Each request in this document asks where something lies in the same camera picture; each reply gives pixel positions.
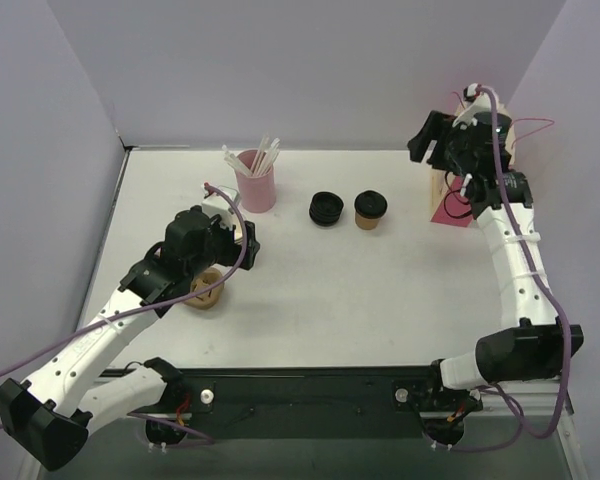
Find pink cream paper gift bag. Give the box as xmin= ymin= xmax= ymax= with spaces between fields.
xmin=425 ymin=97 xmax=556 ymax=229

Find stack of black lids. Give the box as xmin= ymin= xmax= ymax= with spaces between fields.
xmin=309 ymin=191 xmax=344 ymax=227

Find single brown paper cup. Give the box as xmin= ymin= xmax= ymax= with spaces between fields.
xmin=355 ymin=211 xmax=384 ymax=231

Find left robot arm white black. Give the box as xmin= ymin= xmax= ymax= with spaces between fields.
xmin=0 ymin=206 xmax=260 ymax=471

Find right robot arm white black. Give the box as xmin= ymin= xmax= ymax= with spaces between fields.
xmin=407 ymin=111 xmax=584 ymax=408

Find pink straw holder cup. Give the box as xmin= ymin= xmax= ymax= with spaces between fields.
xmin=235 ymin=168 xmax=276 ymax=213

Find brown pulp cup carriers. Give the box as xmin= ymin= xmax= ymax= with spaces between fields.
xmin=184 ymin=267 xmax=224 ymax=310

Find white wrapped straws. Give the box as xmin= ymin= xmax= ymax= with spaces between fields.
xmin=221 ymin=134 xmax=281 ymax=178

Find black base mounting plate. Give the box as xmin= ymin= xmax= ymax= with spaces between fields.
xmin=143 ymin=366 xmax=483 ymax=443

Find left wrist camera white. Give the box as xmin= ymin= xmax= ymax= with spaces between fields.
xmin=201 ymin=186 xmax=240 ymax=228

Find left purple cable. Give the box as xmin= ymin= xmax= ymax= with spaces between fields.
xmin=0 ymin=184 xmax=249 ymax=446

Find purple cable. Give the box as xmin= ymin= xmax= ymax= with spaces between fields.
xmin=449 ymin=84 xmax=576 ymax=452
xmin=0 ymin=184 xmax=249 ymax=446

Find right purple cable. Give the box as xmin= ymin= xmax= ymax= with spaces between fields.
xmin=449 ymin=84 xmax=576 ymax=452

